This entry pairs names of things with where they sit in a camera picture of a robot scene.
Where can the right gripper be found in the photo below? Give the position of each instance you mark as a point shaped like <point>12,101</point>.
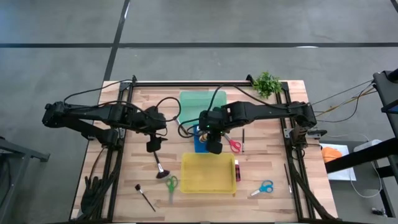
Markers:
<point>214,137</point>

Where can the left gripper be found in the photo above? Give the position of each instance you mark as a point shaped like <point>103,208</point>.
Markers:
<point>154,138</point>

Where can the short thin black brush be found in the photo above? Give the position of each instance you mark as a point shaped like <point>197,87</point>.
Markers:
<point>243,140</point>

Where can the large black-bristle brush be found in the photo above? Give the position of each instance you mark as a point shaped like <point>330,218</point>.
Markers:
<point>163,173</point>

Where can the red paint bottle white cap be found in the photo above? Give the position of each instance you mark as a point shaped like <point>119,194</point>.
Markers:
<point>237,171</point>

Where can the small round-head black brush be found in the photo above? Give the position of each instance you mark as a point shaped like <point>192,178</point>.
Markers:
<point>137,187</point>

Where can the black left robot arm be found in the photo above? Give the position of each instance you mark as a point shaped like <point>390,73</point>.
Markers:
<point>93,113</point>

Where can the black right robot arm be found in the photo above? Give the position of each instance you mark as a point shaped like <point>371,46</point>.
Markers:
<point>264,110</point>

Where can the small blue plastic bin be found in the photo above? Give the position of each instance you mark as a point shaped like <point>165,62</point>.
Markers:
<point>199,147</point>

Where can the yellow translucent plastic bin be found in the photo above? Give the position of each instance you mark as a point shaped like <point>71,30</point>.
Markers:
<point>208,172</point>

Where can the teal translucent plastic bin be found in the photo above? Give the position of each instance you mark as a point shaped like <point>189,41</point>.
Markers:
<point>192,102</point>

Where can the green artificial plant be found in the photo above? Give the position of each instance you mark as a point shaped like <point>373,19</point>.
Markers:
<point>266,84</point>

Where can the orange cloth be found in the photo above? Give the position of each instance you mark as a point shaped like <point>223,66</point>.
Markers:
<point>331,154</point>

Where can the grey metal stand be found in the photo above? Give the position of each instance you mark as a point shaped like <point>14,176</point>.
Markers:
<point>21,152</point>

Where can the white box device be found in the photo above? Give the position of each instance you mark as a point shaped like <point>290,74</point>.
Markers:
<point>365,145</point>

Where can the black metal stand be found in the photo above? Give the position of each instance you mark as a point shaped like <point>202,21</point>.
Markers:
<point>385,90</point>

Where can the small black connector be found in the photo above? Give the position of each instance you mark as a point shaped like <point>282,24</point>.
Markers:
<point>377,212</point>

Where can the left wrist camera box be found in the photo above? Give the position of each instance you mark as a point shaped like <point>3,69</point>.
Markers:
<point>154,147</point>

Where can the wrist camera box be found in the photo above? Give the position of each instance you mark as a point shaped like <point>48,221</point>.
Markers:
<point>214,147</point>
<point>154,147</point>

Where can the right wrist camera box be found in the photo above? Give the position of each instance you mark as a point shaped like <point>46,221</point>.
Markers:
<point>214,147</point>

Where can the black aluminium table frame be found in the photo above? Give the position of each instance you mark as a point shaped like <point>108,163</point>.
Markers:
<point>192,84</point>

